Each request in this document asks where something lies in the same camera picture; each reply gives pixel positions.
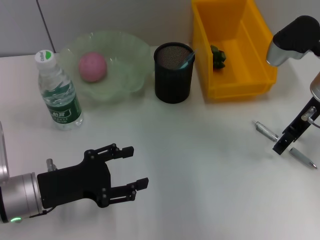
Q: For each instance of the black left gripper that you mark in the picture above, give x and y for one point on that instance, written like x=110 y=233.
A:
x=75 y=182

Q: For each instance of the black mesh pen holder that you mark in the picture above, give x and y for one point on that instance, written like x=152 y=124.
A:
x=172 y=85

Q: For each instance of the pink peach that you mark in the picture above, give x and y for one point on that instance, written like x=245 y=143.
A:
x=92 y=67

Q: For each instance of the green plastic scrap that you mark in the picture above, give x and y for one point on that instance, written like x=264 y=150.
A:
x=218 y=58

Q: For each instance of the green glass fruit plate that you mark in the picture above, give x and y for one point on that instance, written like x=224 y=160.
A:
x=125 y=57

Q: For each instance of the blue scissors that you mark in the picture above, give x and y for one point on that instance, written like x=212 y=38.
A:
x=184 y=66

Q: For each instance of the right wrist camera housing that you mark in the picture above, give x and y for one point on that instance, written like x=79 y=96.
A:
x=295 y=35

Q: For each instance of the yellow plastic bin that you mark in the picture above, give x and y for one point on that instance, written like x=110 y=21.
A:
x=250 y=62

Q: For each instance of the grey white pen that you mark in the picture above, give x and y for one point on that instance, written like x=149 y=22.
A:
x=265 y=131

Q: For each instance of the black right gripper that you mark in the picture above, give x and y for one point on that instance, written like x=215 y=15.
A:
x=302 y=122

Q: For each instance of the clear green-label water bottle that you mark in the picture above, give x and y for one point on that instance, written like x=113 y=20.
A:
x=62 y=105

